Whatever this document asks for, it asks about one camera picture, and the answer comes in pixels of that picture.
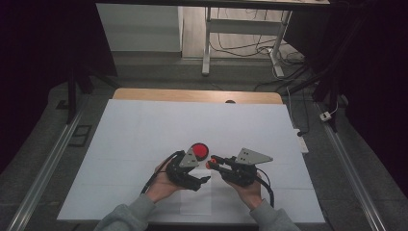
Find black metal stand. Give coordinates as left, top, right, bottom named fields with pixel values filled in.
left=64, top=62, right=120, bottom=125
left=282, top=13, right=368, bottom=133

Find right hand-held gripper cable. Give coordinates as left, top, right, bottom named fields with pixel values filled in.
left=255, top=167, right=276, bottom=209

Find white desk frame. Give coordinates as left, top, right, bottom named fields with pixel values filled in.
left=95, top=0, right=331, bottom=78

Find small white paper sheet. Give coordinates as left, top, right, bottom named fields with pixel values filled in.
left=179, top=168, right=213, bottom=217

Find aluminium floor rail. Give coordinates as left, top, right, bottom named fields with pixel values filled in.
left=6, top=95, right=89, bottom=231
left=315, top=101, right=388, bottom=231

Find white cabinet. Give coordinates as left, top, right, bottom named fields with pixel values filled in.
left=96, top=3, right=184, bottom=53

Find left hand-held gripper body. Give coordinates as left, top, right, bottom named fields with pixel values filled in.
left=165, top=148, right=200, bottom=193

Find person's right hand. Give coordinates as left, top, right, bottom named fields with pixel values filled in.
left=223, top=172, right=263, bottom=210

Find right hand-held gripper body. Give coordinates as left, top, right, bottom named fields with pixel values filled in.
left=218, top=146, right=274, bottom=189

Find black curtain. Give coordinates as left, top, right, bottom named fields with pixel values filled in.
left=283, top=0, right=408, bottom=195
left=0, top=0, right=118, bottom=176

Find white power strip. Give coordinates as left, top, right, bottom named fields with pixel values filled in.
left=293, top=128, right=310, bottom=154

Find large white table cover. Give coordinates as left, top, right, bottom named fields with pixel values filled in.
left=56, top=98, right=326, bottom=225

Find black floor cables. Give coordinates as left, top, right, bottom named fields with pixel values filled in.
left=209, top=8, right=310, bottom=94

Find round red ink pad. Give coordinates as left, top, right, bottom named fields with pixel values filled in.
left=191, top=141, right=210, bottom=162

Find person's left hand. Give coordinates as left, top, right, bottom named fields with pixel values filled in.
left=143, top=158, right=191, bottom=204

